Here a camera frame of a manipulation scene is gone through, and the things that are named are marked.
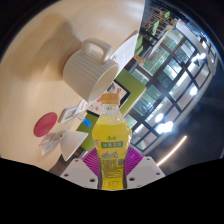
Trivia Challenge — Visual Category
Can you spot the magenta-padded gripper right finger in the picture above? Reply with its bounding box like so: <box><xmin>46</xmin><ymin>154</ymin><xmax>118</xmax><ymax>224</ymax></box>
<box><xmin>125</xmin><ymin>146</ymin><xmax>166</xmax><ymax>189</ymax></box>

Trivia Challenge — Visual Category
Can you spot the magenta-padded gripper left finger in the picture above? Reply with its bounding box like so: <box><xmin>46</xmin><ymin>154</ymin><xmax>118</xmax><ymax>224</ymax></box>
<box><xmin>59</xmin><ymin>147</ymin><xmax>100</xmax><ymax>190</ymax></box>

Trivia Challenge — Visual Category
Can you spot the yellow drink bottle orange cap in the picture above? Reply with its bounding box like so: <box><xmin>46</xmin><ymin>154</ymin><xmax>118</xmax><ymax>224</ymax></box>
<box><xmin>91</xmin><ymin>92</ymin><xmax>133</xmax><ymax>191</ymax></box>

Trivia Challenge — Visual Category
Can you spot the long curved ceiling light strip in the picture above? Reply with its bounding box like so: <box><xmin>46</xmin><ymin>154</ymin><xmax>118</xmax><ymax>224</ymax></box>
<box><xmin>156</xmin><ymin>134</ymin><xmax>188</xmax><ymax>167</ymax></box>

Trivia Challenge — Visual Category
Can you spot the small grey box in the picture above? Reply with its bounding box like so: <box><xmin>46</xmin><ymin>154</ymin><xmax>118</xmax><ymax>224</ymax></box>
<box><xmin>39</xmin><ymin>131</ymin><xmax>64</xmax><ymax>148</ymax></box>

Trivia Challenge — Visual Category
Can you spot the group of black pendant lamps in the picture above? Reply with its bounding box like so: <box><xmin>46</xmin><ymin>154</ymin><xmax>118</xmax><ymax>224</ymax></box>
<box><xmin>153</xmin><ymin>51</ymin><xmax>208</xmax><ymax>134</ymax></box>

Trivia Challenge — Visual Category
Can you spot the small blue-capped white bottle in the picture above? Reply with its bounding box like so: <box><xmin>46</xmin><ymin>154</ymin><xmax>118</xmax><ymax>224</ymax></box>
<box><xmin>76</xmin><ymin>113</ymin><xmax>93</xmax><ymax>128</ymax></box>

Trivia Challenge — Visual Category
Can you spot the flat round red coaster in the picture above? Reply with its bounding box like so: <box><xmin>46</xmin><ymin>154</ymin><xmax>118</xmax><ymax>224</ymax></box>
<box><xmin>33</xmin><ymin>111</ymin><xmax>58</xmax><ymax>138</ymax></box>

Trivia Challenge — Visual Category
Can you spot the white ribbed mug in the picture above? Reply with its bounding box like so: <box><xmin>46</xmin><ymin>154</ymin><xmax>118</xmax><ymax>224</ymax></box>
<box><xmin>62</xmin><ymin>37</ymin><xmax>120</xmax><ymax>104</ymax></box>

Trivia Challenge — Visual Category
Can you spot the group of green-seated wooden chairs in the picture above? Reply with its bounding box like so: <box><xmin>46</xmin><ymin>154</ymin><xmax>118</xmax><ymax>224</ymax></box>
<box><xmin>133</xmin><ymin>6</ymin><xmax>178</xmax><ymax>66</ymax></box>

